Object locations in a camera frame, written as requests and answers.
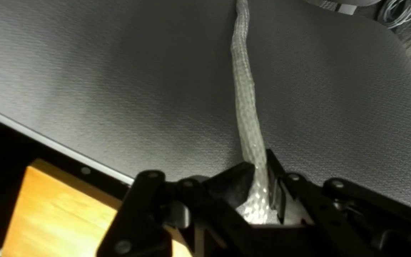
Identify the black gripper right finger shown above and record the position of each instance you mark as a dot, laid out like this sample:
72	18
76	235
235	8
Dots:
339	215

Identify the wooden table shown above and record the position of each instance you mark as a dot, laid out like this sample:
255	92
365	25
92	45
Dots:
49	215

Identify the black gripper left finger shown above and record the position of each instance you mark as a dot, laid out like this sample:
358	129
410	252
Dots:
186	209

